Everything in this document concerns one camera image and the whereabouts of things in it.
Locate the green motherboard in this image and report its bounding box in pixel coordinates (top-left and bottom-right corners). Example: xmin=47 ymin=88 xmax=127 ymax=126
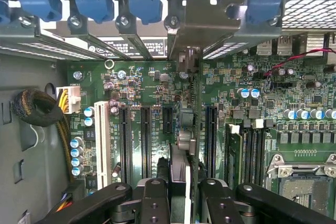
xmin=67 ymin=39 xmax=336 ymax=224

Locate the red and black twisted wire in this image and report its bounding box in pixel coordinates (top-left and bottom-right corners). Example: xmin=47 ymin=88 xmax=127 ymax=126
xmin=263 ymin=47 xmax=336 ymax=78

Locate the metal slot cover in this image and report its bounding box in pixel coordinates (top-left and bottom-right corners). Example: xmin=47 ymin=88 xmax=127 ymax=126
xmin=0 ymin=15 xmax=68 ymax=61
xmin=67 ymin=15 xmax=131 ymax=61
xmin=115 ymin=14 xmax=155 ymax=61

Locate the RAM stick with black chips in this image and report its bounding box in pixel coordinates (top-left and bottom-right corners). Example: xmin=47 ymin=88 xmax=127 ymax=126
xmin=225 ymin=123 xmax=244 ymax=191

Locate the black long expansion slot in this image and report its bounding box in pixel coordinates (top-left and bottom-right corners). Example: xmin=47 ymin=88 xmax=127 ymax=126
xmin=118 ymin=105 xmax=132 ymax=183
xmin=204 ymin=104 xmax=219 ymax=179
xmin=140 ymin=105 xmax=153 ymax=179

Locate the CPU socket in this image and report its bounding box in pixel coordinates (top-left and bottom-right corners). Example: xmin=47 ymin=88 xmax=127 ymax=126
xmin=265 ymin=153 xmax=336 ymax=224

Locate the black short expansion slot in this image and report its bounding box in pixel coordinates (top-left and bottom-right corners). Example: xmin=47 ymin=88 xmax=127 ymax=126
xmin=162 ymin=105 xmax=174 ymax=135

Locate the open black PC case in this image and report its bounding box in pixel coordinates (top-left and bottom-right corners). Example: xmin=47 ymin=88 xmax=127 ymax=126
xmin=0 ymin=0 xmax=336 ymax=224

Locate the black sleeved power cable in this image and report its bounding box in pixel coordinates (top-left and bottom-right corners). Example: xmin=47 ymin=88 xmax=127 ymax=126
xmin=12 ymin=89 xmax=72 ymax=183

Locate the white power connector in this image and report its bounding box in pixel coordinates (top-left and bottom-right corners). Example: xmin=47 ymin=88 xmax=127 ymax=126
xmin=56 ymin=84 xmax=81 ymax=114

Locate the white expansion slot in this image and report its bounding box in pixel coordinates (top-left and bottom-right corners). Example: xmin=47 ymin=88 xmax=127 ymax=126
xmin=93 ymin=100 xmax=112 ymax=190

